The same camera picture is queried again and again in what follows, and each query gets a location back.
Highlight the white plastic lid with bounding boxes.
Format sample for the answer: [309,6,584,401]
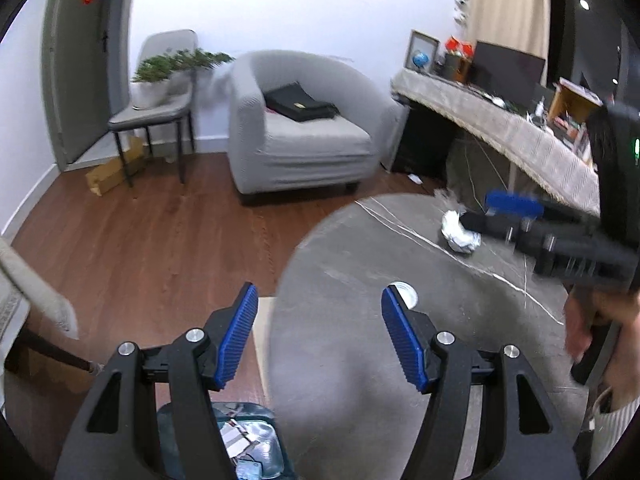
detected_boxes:
[392,281,419,310]

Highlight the crumpled white paper ball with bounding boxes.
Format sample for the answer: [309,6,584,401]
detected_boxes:
[440,210,482,255]

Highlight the beige patterned tablecloth left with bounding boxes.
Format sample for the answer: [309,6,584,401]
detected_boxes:
[0,236,80,376]

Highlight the dark teal trash bin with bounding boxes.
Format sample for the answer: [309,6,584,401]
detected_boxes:
[156,402,297,479]

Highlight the wooden desk shelf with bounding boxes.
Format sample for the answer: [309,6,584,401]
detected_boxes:
[547,78,603,158]

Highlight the flat cardboard box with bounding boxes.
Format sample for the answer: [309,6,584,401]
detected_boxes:
[86,136,145,196]

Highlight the black handbag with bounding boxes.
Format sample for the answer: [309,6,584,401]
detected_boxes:
[264,82,340,122]

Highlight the grey dining chair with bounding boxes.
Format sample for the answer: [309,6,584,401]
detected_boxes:
[107,29,198,185]

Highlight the potted green plant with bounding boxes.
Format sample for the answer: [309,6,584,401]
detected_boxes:
[130,48,233,110]

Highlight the white security camera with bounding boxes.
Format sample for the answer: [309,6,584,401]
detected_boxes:
[454,0,470,14]

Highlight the person's right hand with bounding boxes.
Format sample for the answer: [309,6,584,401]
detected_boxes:
[565,287,639,367]

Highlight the grey armchair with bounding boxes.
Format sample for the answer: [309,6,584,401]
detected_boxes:
[227,50,401,196]

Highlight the framed picture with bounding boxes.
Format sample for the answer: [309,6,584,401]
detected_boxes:
[404,30,439,74]

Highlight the white product box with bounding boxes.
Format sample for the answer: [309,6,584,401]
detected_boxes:
[220,419,272,460]

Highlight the grey door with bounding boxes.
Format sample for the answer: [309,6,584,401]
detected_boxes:
[41,0,127,170]

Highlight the black computer monitor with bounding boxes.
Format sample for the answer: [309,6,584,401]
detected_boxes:
[468,41,546,107]

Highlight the small blue globe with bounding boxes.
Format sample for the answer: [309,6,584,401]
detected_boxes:
[411,51,431,73]

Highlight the round grey marble table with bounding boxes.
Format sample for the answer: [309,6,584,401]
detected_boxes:
[268,192,588,479]

